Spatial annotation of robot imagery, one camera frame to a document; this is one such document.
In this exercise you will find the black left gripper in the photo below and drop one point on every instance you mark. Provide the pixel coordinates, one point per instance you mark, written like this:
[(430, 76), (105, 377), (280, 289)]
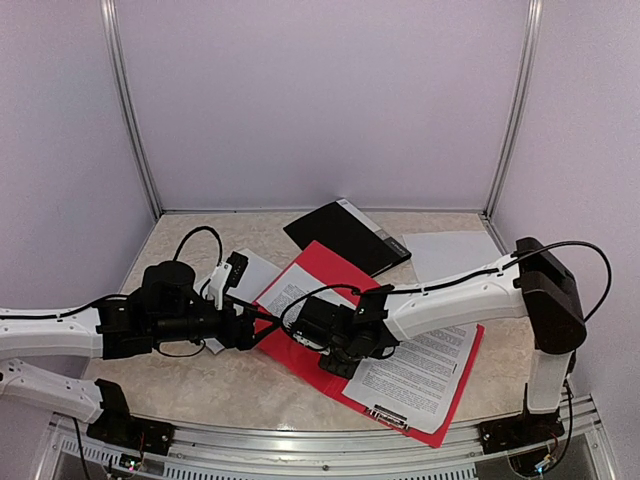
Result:
[(242, 338)]

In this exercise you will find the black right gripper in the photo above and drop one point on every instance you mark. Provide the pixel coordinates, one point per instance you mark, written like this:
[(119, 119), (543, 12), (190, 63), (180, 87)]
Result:
[(342, 370)]

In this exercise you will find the red clip file folder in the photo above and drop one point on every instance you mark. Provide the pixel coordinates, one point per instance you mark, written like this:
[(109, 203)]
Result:
[(329, 268)]

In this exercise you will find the metal folder clip bottom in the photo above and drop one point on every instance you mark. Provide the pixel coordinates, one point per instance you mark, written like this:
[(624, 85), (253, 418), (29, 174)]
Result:
[(388, 417)]

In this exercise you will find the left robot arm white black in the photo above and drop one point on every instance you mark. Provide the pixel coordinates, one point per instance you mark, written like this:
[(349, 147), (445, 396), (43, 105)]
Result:
[(68, 332)]

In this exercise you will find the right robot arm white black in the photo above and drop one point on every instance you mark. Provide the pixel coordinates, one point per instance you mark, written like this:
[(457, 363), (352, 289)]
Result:
[(528, 283)]

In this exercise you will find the black clip file folder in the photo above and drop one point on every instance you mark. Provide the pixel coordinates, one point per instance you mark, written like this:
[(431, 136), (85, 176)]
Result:
[(344, 229)]

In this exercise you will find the blank paper sheet left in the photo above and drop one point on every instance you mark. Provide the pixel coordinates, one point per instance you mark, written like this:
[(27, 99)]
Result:
[(259, 274)]

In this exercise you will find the blank white paper sheet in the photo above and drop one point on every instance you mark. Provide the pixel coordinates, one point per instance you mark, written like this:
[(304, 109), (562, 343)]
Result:
[(438, 255)]

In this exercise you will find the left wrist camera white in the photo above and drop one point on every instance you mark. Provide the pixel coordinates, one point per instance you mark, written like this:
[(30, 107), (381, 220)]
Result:
[(225, 276)]

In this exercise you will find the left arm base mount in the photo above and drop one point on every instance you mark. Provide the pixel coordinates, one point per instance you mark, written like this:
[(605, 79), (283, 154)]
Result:
[(132, 432)]

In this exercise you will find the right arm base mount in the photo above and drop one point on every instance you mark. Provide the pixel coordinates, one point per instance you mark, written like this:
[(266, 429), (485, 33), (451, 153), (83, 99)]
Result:
[(519, 431)]

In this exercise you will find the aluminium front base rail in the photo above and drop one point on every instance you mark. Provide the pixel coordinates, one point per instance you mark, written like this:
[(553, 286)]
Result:
[(200, 452)]

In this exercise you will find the aluminium frame post right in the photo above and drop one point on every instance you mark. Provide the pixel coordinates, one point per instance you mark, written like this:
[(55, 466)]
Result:
[(518, 105)]

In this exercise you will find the aluminium frame post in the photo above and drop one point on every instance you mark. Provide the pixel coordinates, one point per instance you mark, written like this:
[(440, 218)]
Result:
[(518, 105), (115, 49)]

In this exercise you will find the aluminium frame post left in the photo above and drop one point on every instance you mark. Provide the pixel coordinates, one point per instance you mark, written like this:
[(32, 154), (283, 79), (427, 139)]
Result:
[(115, 49)]

